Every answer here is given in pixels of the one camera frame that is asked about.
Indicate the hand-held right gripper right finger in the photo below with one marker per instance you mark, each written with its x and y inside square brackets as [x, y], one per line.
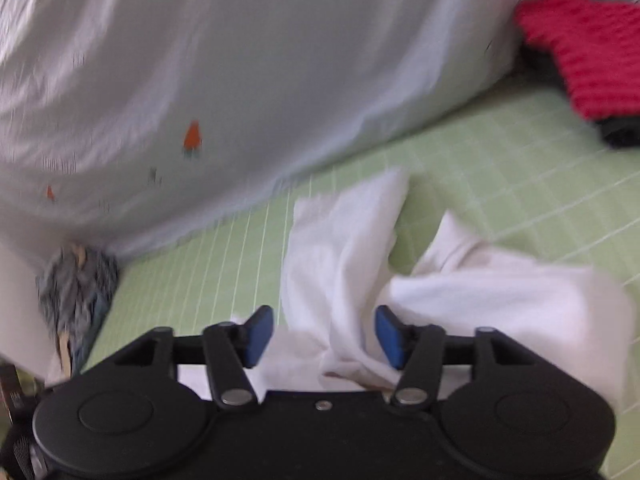
[391, 335]

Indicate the white board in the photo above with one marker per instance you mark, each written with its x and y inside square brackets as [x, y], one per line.
[20, 310]

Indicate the white garment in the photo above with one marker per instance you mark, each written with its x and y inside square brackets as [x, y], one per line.
[340, 260]

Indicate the red checked garment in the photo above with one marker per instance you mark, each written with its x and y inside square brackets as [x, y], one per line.
[590, 55]

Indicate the blue checked garment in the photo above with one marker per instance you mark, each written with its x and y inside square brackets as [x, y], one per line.
[80, 285]

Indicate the dark folded garment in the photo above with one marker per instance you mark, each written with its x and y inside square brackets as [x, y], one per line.
[620, 132]

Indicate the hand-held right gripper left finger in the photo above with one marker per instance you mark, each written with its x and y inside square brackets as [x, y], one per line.
[257, 335]

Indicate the carrot printed white sheet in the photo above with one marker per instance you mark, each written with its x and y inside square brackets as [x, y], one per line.
[225, 85]

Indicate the green grid mat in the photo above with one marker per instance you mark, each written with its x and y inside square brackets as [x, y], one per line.
[500, 160]

